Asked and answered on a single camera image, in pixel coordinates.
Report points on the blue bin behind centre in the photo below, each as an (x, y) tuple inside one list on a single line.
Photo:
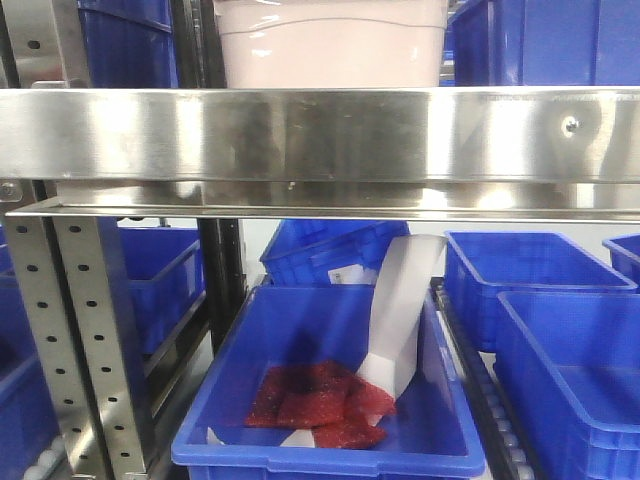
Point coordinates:
[(325, 252)]

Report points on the blue bin lower left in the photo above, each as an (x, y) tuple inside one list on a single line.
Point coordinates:
[(165, 271)]

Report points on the blue bin middle right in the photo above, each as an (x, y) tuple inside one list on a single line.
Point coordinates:
[(481, 264)]

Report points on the blue bin with red mesh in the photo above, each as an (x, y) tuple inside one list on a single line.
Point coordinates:
[(431, 436)]

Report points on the perforated steel shelf upright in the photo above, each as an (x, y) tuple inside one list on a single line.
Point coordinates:
[(74, 286)]

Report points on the blue bin upper right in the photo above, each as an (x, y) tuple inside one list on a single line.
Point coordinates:
[(546, 43)]

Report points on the blue bin upper left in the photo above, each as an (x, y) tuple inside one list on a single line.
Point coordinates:
[(129, 44)]

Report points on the blue bin lower right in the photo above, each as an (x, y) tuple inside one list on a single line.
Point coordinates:
[(569, 364)]

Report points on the white paper strip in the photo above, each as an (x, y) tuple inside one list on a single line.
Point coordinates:
[(399, 295)]

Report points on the white roller conveyor track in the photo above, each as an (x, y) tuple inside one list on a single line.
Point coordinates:
[(508, 454)]

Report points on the steel shelf front rail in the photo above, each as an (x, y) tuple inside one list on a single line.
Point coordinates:
[(512, 154)]

